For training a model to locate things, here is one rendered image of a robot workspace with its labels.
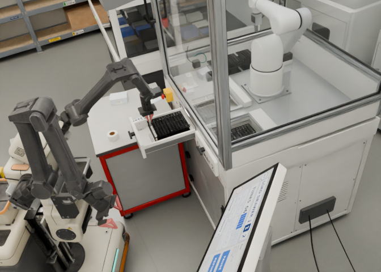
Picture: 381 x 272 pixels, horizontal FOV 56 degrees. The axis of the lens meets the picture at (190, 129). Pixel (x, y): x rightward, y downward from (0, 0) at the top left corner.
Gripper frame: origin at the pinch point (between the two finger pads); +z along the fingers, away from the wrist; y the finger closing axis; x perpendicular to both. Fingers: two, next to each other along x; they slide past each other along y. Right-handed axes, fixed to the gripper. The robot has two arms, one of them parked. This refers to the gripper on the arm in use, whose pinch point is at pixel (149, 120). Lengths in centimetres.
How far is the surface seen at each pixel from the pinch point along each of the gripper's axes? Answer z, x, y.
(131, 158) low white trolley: 32.7, -6.6, 15.7
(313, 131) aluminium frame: -10, 58, -73
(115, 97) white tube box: 15, -54, 13
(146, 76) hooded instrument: 20, -78, -16
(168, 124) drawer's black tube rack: 3.5, 4.8, -10.3
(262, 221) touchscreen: -29, 106, -16
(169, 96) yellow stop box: 5.9, -25.5, -20.3
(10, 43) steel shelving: 95, -378, 122
